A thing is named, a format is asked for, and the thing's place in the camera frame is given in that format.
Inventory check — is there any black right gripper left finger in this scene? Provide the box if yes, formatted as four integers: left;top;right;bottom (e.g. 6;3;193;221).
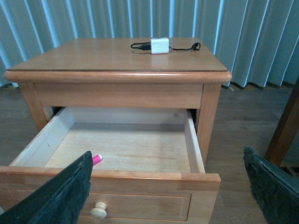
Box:
0;151;93;224

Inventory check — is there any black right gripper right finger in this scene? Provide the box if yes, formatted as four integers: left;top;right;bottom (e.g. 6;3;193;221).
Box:
243;146;299;224

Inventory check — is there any pink marker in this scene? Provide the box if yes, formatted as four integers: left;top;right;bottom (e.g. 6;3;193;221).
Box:
93;154;102;166

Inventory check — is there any wooden drawer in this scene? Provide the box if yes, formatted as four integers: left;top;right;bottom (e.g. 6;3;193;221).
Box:
0;107;221;224

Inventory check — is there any top drawer round knob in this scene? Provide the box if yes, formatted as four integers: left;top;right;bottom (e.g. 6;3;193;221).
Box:
91;202;107;219

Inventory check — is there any dark wooden furniture leg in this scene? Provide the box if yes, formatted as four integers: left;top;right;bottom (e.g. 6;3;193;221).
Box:
264;81;299;167

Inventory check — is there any grey pleated curtain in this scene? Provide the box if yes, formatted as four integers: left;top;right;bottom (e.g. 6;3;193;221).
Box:
0;0;299;87

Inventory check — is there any wooden nightstand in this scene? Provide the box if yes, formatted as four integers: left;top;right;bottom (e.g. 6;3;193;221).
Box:
5;38;232;160

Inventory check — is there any white power adapter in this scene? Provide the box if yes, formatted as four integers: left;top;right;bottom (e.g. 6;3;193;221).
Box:
150;37;169;54

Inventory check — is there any black cable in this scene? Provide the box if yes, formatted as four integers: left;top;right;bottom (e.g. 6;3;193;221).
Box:
130;42;201;52

